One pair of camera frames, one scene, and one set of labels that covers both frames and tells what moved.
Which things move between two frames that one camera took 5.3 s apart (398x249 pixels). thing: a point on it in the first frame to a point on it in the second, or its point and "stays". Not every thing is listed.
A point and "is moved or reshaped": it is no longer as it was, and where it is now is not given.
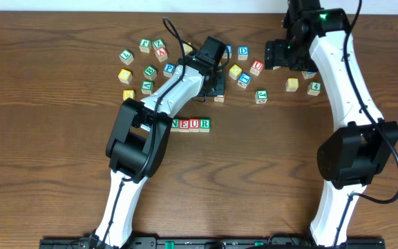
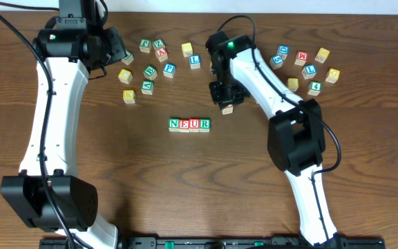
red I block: x=220 y=98 is moved or reshaped
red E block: x=184 y=125 stays
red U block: x=194 y=125 stays
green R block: x=204 y=125 stays
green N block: x=175 y=125 stays
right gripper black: x=272 y=54 to x=226 y=92
